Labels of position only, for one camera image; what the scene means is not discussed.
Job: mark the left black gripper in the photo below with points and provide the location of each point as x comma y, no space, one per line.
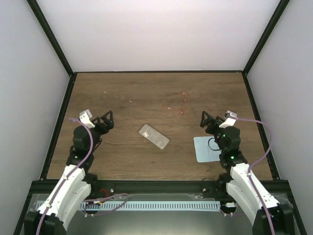
105,129

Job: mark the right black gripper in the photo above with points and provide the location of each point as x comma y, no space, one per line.
215,123

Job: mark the light blue cleaning cloth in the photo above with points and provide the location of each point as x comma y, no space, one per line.
206,149

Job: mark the grey glasses case green inside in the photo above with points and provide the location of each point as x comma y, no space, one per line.
154,136

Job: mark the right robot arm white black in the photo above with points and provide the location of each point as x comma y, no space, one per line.
266,214

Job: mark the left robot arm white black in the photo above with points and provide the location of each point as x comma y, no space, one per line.
76,183

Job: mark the pink transparent sunglasses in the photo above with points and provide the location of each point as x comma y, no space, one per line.
175,102

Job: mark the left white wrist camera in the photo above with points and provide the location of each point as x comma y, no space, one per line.
85,117

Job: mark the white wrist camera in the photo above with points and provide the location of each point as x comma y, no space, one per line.
230,119
85,117

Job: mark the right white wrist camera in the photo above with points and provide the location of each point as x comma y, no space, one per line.
230,119

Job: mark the light blue slotted cable duct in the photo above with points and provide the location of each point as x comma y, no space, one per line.
156,206

